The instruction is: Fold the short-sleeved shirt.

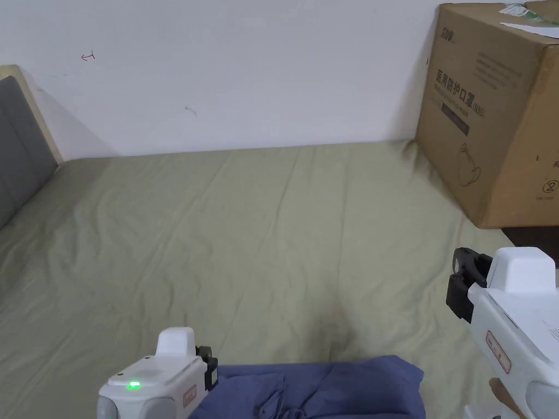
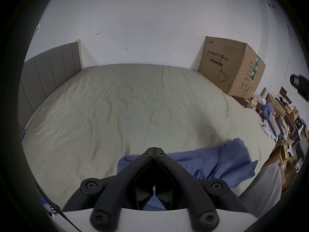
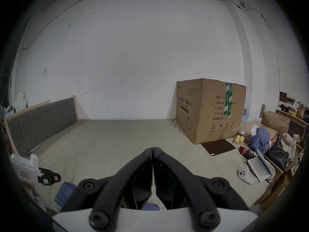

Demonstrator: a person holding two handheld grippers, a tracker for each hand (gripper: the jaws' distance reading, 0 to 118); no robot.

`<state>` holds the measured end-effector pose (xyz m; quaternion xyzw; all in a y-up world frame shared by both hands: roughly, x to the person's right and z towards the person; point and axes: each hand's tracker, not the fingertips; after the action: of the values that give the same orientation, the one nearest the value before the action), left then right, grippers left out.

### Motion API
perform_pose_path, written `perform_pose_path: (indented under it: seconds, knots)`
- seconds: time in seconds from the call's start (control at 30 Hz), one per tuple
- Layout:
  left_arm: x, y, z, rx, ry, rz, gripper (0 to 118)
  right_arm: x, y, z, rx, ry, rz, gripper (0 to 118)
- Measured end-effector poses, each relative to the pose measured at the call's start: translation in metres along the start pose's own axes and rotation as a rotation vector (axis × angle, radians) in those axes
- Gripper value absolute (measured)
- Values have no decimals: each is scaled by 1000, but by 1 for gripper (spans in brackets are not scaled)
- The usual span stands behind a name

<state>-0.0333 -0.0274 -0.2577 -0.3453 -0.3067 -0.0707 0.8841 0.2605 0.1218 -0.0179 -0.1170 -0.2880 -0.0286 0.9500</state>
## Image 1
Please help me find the person's right hand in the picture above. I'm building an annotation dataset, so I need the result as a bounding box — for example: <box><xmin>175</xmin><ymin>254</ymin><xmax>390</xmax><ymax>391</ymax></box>
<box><xmin>489</xmin><ymin>376</ymin><xmax>512</xmax><ymax>411</ymax></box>

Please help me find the dark blue shirt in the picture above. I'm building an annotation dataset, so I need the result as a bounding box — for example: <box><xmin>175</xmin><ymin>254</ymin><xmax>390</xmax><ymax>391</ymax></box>
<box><xmin>189</xmin><ymin>355</ymin><xmax>427</xmax><ymax>419</ymax></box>

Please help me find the grey padded headboard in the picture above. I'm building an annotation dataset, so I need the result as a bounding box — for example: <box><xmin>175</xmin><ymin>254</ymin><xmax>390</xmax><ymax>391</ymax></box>
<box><xmin>0</xmin><ymin>65</ymin><xmax>64</xmax><ymax>231</ymax></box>

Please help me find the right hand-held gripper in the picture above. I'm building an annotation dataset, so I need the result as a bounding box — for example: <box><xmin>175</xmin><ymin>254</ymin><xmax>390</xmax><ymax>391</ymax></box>
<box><xmin>445</xmin><ymin>246</ymin><xmax>559</xmax><ymax>419</ymax></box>

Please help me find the brown cardboard carton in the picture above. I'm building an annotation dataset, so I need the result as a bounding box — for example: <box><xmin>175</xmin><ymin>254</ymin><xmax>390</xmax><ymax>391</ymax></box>
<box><xmin>414</xmin><ymin>0</ymin><xmax>559</xmax><ymax>230</ymax></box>

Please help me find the bed with beige sheet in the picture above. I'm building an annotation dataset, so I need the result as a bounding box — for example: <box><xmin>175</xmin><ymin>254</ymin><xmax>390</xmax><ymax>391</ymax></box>
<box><xmin>0</xmin><ymin>139</ymin><xmax>522</xmax><ymax>419</ymax></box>

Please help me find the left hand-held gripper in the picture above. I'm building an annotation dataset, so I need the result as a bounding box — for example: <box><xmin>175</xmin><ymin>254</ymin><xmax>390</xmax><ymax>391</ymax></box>
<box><xmin>98</xmin><ymin>327</ymin><xmax>219</xmax><ymax>419</ymax></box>

